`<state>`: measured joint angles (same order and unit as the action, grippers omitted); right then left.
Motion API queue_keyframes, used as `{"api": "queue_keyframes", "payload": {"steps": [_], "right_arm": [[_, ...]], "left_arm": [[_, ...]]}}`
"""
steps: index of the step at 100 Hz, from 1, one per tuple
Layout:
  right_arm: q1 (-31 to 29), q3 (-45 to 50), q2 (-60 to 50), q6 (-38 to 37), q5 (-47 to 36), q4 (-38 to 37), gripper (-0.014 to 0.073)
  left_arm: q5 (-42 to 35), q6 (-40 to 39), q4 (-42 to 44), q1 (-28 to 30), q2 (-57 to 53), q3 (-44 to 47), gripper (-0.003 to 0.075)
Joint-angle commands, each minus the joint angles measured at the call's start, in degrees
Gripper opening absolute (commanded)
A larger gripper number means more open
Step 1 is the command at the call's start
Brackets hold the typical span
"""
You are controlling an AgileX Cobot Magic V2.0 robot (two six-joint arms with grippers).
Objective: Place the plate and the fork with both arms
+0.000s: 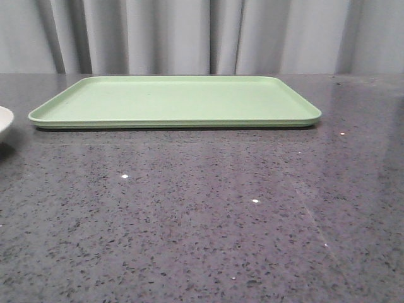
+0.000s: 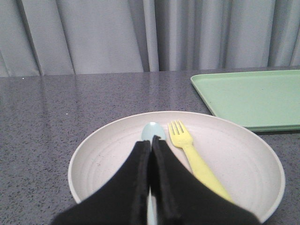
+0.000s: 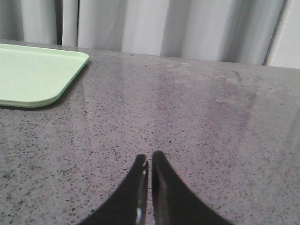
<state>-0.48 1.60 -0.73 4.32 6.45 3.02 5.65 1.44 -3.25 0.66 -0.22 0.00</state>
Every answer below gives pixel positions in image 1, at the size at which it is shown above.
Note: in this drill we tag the pink round plate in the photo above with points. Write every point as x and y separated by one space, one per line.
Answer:
6 120

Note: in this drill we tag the green rectangular tray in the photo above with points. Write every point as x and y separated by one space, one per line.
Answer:
105 102

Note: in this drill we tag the grey curtain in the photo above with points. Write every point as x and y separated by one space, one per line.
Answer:
202 37

